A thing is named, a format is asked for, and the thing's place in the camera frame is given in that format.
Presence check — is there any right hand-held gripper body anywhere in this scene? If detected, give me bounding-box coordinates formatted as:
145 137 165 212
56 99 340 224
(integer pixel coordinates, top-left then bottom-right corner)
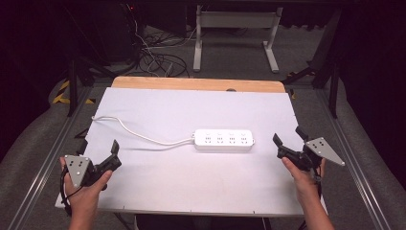
277 137 346 173

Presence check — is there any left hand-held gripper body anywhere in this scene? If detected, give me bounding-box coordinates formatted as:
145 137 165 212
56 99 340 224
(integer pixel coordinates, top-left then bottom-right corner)
64 153 123 189

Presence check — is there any white power strip cable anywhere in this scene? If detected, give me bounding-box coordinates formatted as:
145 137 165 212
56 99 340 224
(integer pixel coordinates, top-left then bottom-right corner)
91 115 196 148

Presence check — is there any white power strip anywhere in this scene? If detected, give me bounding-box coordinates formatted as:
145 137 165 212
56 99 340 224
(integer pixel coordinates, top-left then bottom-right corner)
193 128 256 152

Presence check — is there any person's left hand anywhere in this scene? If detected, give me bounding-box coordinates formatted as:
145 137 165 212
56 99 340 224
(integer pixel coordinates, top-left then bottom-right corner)
59 156 114 214

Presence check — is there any person's right hand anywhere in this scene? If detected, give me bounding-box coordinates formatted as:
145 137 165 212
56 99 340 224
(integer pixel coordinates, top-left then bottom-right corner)
281 156 327 201

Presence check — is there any yellow black hazard tape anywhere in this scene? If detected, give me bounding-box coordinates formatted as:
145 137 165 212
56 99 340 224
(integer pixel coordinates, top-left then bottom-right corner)
52 80 97 105

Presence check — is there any black tripod stand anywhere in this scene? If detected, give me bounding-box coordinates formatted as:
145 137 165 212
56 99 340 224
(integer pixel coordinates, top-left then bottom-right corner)
282 9 341 120
65 57 111 118

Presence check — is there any white table cover board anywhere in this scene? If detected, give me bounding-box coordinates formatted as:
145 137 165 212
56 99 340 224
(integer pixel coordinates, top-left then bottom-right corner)
55 86 328 219

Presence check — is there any black equipment case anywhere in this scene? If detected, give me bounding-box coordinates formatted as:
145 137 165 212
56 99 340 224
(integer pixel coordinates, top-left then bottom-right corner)
103 2 143 64

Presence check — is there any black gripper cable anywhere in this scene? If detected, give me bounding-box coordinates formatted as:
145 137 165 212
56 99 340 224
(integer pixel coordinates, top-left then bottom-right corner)
59 165 84 218
298 164 324 230

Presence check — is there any aluminium floor rail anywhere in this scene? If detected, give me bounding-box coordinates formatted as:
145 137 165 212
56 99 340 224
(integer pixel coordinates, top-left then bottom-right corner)
7 85 94 230
314 89 393 230

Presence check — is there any tangle of floor cables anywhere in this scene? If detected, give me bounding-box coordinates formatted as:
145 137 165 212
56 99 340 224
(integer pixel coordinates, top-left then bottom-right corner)
126 3 205 79

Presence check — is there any white metal stand frame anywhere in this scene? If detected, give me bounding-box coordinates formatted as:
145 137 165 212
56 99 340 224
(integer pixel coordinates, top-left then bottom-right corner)
192 4 284 74

